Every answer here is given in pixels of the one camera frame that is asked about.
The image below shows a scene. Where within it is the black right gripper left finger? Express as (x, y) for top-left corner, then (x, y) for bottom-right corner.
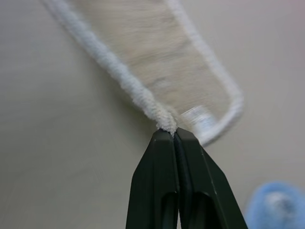
(125, 130), (181, 229)

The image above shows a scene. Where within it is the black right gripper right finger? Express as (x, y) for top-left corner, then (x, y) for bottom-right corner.
(175, 127), (249, 229)

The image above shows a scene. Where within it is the beige towel with white trim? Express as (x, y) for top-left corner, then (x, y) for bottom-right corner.
(39, 0), (244, 147)

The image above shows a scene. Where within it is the light blue fluffy cloth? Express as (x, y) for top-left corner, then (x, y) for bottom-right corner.
(245, 181), (305, 229)

